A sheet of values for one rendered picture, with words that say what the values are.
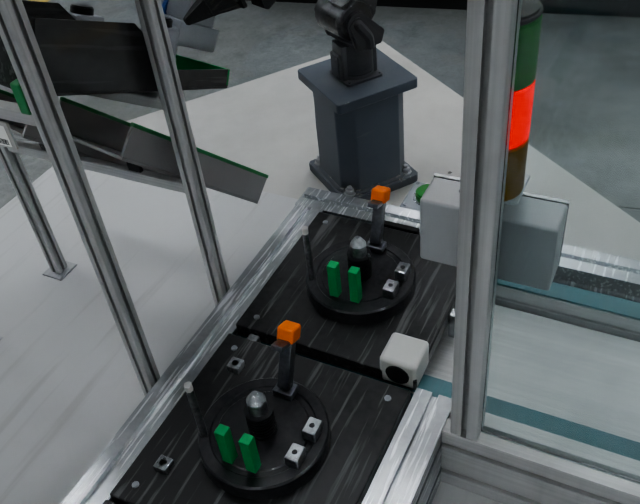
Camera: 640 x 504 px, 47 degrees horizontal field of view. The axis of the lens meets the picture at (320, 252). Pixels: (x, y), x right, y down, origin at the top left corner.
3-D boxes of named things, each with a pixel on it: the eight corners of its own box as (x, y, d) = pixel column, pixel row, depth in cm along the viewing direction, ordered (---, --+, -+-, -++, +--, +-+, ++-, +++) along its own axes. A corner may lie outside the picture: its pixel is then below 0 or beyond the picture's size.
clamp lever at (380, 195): (371, 238, 99) (377, 184, 96) (385, 241, 98) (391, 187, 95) (361, 247, 96) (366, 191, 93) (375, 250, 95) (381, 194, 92)
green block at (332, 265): (333, 289, 93) (330, 259, 90) (342, 291, 93) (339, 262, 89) (329, 295, 92) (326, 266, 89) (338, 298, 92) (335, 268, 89)
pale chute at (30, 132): (116, 161, 121) (125, 134, 120) (174, 184, 114) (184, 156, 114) (-39, 111, 96) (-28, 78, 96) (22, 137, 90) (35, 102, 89)
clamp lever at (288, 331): (281, 379, 82) (285, 318, 79) (297, 385, 81) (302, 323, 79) (265, 394, 79) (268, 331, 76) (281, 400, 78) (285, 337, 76)
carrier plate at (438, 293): (320, 221, 110) (318, 210, 108) (478, 259, 101) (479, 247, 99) (237, 334, 94) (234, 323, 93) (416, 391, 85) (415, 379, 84)
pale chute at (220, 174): (193, 178, 115) (203, 151, 114) (258, 204, 108) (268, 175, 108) (48, 130, 90) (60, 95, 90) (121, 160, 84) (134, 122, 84)
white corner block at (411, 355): (393, 352, 90) (393, 329, 87) (429, 363, 88) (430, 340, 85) (379, 380, 87) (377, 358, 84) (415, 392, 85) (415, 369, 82)
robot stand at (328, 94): (377, 143, 140) (372, 44, 127) (419, 180, 130) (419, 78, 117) (308, 168, 136) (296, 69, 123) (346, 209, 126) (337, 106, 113)
